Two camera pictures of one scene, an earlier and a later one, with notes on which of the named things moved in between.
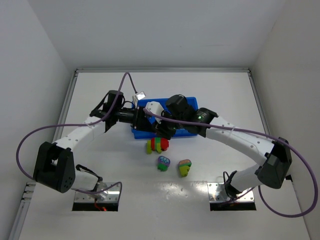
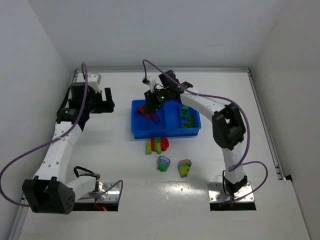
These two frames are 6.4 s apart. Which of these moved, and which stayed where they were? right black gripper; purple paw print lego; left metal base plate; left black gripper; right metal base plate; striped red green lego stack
Moved: right black gripper; left black gripper
Stayed: left metal base plate; right metal base plate; purple paw print lego; striped red green lego stack
